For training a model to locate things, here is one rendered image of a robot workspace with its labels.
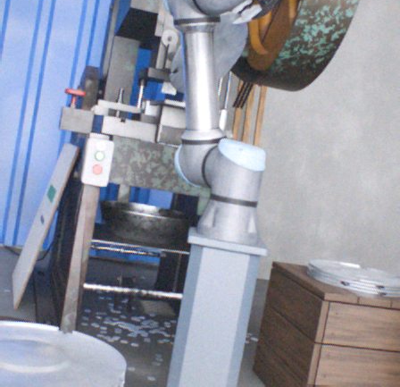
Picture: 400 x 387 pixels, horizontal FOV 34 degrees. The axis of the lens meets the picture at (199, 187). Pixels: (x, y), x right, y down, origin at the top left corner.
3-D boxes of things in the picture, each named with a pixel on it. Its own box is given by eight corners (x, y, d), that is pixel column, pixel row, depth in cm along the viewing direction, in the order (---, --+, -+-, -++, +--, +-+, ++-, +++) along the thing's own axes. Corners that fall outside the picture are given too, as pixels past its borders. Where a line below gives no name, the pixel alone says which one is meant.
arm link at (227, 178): (229, 198, 150) (240, 139, 149) (196, 189, 161) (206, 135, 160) (269, 203, 157) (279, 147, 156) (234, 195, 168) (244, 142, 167)
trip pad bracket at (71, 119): (85, 172, 199) (95, 108, 198) (53, 167, 196) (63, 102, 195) (83, 171, 205) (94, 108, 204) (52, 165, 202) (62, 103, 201)
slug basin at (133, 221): (201, 252, 221) (205, 222, 220) (100, 239, 211) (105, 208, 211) (178, 235, 253) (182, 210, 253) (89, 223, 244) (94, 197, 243)
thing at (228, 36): (167, 107, 201) (166, 105, 201) (239, 71, 213) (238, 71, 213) (175, 35, 177) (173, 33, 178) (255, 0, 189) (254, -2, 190)
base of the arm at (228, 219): (260, 247, 151) (268, 205, 151) (195, 235, 151) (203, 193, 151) (255, 238, 166) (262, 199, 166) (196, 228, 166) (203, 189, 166)
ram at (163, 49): (200, 76, 219) (216, -13, 217) (157, 67, 215) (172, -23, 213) (187, 79, 236) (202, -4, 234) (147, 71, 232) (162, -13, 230)
